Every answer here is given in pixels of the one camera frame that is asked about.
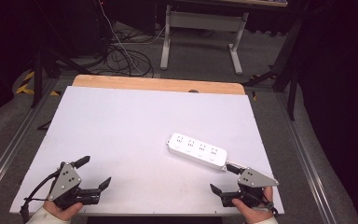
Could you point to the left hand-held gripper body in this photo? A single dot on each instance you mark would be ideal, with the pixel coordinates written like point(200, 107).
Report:
point(65, 182)

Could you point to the black metal stand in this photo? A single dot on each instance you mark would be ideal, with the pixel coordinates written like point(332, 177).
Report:
point(287, 71)
point(38, 74)

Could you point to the white power strip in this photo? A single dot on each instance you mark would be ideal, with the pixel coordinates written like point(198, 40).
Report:
point(197, 151)

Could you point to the white board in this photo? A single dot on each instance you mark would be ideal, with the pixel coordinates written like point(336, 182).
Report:
point(130, 140)

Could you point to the aluminium floor rail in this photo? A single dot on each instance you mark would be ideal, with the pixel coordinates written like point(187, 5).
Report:
point(307, 161)
point(11, 146)

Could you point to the wooden table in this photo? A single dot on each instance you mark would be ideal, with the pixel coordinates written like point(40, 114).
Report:
point(155, 83)

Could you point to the person's left hand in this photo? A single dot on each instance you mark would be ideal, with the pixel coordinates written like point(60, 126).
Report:
point(62, 211)

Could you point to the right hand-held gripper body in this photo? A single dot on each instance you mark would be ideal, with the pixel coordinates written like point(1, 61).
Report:
point(251, 185)

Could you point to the white metal desk frame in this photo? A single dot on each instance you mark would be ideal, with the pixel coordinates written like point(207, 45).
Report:
point(202, 21)

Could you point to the yellow black floor tape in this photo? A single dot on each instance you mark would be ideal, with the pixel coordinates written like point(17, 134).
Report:
point(24, 85)

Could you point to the person's right hand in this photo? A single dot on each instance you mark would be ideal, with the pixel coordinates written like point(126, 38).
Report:
point(254, 213)

